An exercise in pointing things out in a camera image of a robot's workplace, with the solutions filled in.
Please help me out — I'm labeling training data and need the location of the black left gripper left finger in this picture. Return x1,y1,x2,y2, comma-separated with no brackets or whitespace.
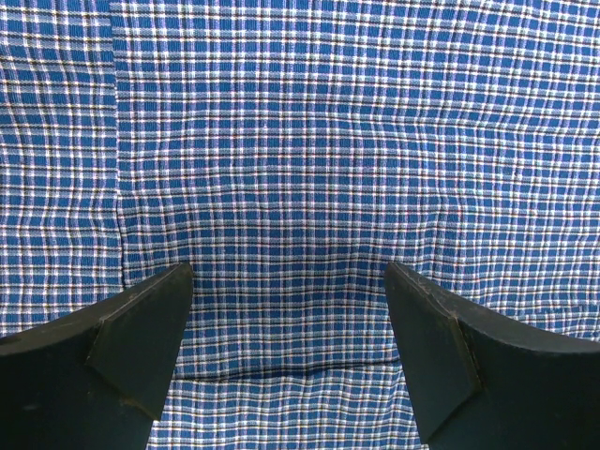
1,262,193,449

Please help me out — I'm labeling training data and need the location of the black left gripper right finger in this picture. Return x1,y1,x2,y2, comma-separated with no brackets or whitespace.
384,262,599,449

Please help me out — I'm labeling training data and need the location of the blue plaid long sleeve shirt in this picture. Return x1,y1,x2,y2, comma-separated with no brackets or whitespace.
1,1,599,449

